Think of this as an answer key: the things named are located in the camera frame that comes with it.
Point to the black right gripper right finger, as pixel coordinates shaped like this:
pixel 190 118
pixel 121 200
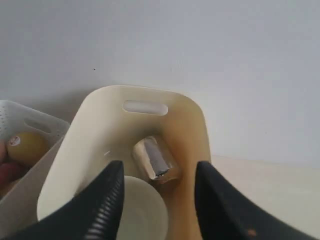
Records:
pixel 224 213

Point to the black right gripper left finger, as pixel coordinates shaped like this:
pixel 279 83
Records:
pixel 94 214

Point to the white ceramic bowl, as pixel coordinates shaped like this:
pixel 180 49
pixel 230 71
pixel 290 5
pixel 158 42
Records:
pixel 144 215

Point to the stainless steel cup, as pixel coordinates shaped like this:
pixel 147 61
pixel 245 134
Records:
pixel 155 161

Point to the yellow lemon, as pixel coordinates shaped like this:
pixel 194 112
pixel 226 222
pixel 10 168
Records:
pixel 27 148

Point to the red strawberry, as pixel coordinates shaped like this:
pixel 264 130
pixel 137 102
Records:
pixel 11 171

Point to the brown egg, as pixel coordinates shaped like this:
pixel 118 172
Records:
pixel 3 151

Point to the white perforated plastic basket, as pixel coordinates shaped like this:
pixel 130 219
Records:
pixel 18 207

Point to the cream plastic bin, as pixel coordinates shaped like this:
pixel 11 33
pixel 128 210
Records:
pixel 108 123

